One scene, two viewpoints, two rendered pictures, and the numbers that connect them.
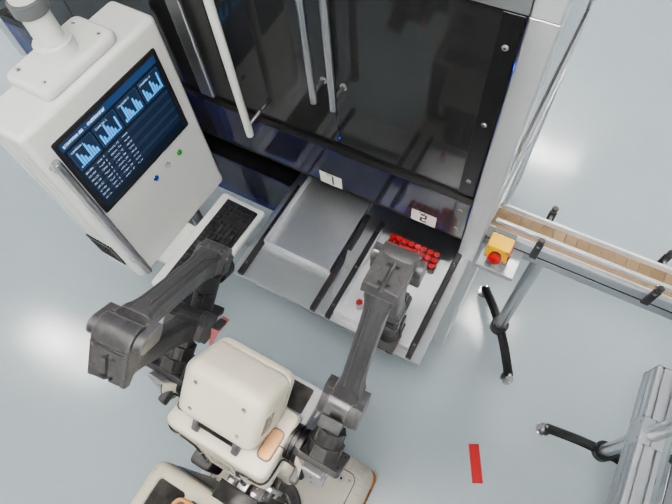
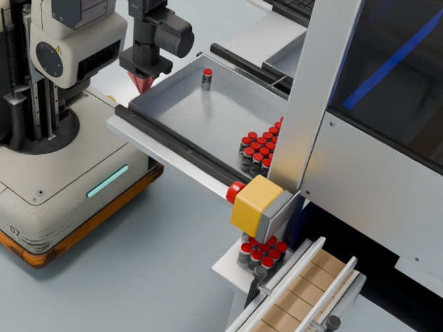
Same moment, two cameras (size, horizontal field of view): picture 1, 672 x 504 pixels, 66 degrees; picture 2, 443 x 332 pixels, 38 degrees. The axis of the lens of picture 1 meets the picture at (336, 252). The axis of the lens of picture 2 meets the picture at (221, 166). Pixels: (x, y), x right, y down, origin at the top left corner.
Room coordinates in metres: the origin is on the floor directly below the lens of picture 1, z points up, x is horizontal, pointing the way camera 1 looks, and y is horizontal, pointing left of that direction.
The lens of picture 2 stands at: (0.56, -1.24, 1.80)
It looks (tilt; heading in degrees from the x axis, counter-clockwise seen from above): 45 degrees down; 83
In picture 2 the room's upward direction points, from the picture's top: 11 degrees clockwise
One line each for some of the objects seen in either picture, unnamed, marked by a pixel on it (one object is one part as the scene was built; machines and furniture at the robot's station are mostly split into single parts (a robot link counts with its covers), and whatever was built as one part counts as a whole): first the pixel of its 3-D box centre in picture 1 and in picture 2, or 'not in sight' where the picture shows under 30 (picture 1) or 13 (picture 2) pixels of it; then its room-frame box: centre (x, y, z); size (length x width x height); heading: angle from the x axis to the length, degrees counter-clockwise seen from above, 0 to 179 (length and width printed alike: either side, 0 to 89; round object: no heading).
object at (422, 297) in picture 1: (394, 286); (226, 118); (0.68, -0.17, 0.90); 0.34 x 0.26 x 0.04; 144
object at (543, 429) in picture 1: (599, 452); not in sight; (0.17, -0.98, 0.07); 0.50 x 0.08 x 0.14; 54
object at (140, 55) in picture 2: (388, 331); (146, 51); (0.50, -0.12, 1.01); 0.10 x 0.07 x 0.07; 144
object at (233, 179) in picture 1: (228, 175); not in sight; (1.36, 0.40, 0.73); 1.98 x 0.01 x 0.25; 54
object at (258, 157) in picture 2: (411, 253); (277, 145); (0.79, -0.25, 0.90); 0.18 x 0.02 x 0.05; 54
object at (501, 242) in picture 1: (499, 245); (260, 208); (0.73, -0.51, 0.99); 0.08 x 0.07 x 0.07; 144
